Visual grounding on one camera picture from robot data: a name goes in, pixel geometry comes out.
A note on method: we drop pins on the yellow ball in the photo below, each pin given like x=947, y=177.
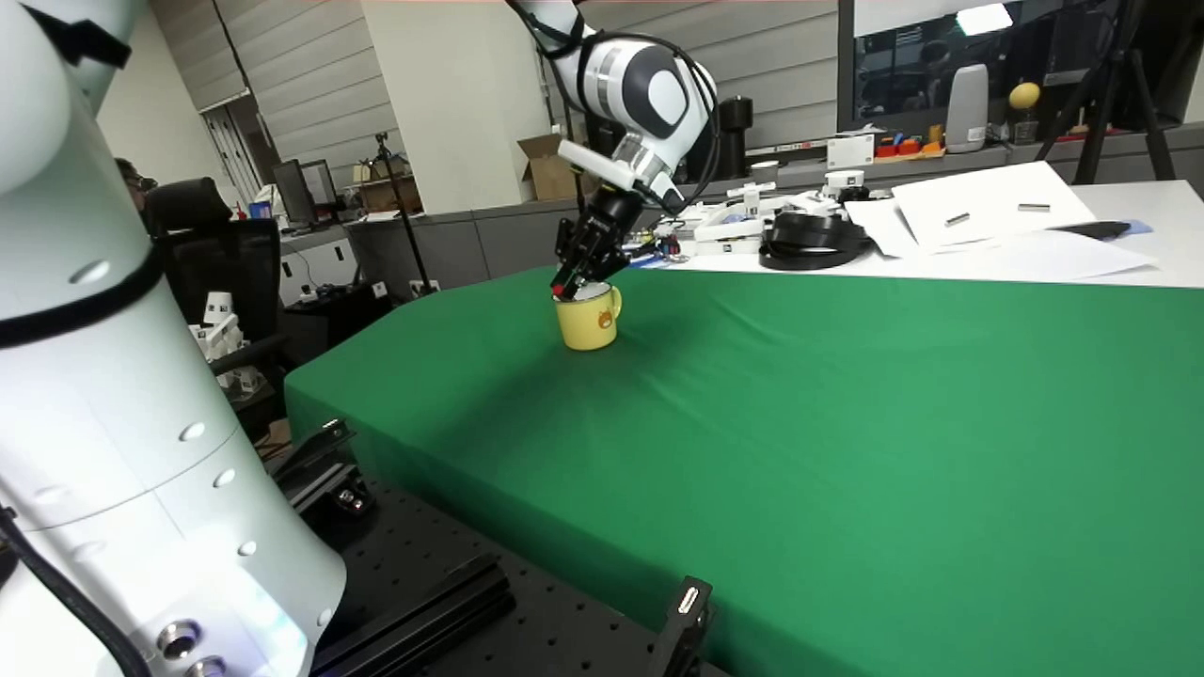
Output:
x=1025, y=97

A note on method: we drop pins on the large white paper sheet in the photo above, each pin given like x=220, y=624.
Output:
x=990, y=223

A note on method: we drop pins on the yellow mug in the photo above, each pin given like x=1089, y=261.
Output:
x=591, y=327

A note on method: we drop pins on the black metal bracket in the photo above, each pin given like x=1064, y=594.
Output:
x=679, y=650

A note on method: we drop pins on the black office chair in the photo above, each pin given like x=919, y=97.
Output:
x=223, y=271

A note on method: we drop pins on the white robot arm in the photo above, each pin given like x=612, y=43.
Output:
x=144, y=530

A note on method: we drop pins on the green table cloth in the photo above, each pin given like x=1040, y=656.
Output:
x=875, y=475

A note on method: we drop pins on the white speaker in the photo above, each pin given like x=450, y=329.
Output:
x=970, y=112

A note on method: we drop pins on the small white box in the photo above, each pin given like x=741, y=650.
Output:
x=847, y=152

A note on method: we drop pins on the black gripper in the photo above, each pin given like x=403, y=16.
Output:
x=588, y=246

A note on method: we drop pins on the black tripod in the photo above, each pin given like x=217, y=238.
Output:
x=1096, y=65

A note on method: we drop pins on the cardboard box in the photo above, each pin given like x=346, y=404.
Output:
x=547, y=172

